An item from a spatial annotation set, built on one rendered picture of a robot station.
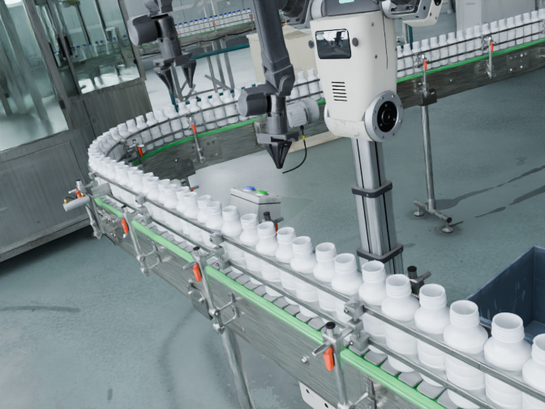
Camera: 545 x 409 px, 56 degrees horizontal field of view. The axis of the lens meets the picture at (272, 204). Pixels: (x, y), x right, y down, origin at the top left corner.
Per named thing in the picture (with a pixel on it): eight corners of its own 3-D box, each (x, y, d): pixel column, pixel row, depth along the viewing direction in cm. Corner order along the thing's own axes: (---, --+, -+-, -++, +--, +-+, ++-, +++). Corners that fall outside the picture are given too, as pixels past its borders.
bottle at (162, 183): (174, 226, 158) (160, 178, 152) (191, 226, 156) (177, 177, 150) (165, 236, 153) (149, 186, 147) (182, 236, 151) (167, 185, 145)
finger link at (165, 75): (160, 95, 150) (151, 62, 146) (182, 88, 153) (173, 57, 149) (170, 96, 144) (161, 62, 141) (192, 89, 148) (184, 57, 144)
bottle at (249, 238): (253, 273, 124) (238, 212, 117) (277, 271, 122) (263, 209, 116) (248, 287, 118) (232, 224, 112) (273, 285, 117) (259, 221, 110)
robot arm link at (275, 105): (289, 88, 133) (279, 88, 138) (266, 91, 130) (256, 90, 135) (290, 114, 135) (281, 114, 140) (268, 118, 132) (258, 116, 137)
